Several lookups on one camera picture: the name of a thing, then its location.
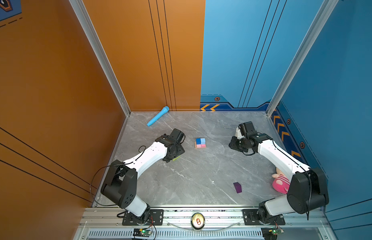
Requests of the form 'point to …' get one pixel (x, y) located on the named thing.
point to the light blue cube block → (202, 141)
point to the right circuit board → (276, 231)
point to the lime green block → (173, 159)
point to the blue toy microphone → (164, 110)
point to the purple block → (238, 187)
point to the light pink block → (198, 146)
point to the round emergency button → (197, 221)
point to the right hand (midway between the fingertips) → (228, 145)
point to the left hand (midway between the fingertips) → (178, 151)
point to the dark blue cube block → (198, 141)
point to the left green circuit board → (144, 232)
